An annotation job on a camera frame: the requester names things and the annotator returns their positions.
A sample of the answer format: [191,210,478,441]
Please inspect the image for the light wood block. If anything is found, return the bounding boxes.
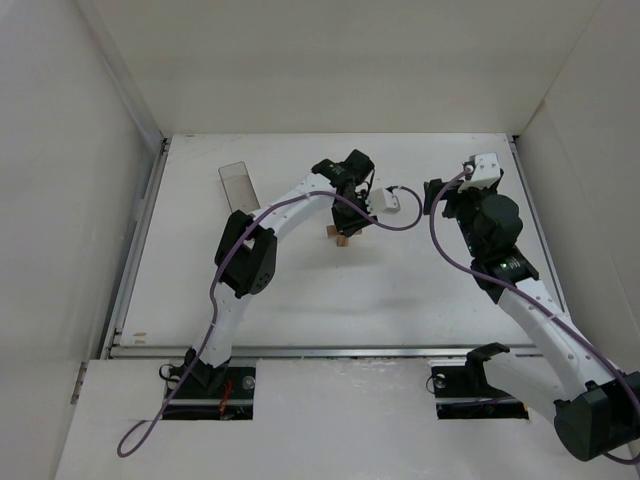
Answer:
[326,225,363,237]

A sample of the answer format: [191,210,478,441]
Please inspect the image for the clear plastic box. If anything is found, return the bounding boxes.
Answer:
[218,161,260,214]

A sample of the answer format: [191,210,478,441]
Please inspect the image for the dark wood block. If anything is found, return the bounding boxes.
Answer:
[336,235,349,248]

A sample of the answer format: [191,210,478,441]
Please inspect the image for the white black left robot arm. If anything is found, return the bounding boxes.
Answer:
[184,150,374,393]

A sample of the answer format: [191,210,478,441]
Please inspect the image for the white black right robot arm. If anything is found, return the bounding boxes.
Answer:
[424,176,639,462]

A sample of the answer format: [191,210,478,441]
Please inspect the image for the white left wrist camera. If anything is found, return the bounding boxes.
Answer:
[366,188,401,216]

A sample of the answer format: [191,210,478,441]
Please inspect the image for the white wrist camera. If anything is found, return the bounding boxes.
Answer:
[366,188,401,216]
[458,152,503,193]

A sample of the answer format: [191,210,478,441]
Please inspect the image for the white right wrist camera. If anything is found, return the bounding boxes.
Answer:
[458,152,503,193]

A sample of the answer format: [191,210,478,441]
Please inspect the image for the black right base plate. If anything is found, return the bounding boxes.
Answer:
[425,364,529,420]

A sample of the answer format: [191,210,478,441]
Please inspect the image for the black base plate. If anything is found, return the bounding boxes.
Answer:
[161,365,256,421]
[425,364,529,420]

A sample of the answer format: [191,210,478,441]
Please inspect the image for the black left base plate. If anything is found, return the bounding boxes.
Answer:
[161,365,256,421]

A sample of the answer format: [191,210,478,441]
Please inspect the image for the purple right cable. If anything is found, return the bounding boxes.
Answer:
[428,167,640,464]

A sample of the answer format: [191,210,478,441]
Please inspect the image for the purple cable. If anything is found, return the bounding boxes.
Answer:
[428,167,640,464]
[116,185,424,459]

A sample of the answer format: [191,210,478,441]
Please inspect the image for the metal rail left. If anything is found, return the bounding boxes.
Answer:
[94,138,171,360]

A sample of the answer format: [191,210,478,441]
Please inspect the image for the metal rail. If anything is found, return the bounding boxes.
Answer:
[108,342,584,360]
[94,138,171,360]

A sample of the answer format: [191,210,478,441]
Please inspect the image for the metal rail front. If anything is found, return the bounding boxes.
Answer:
[108,342,584,360]

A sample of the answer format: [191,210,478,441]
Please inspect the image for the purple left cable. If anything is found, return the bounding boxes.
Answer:
[116,185,424,459]

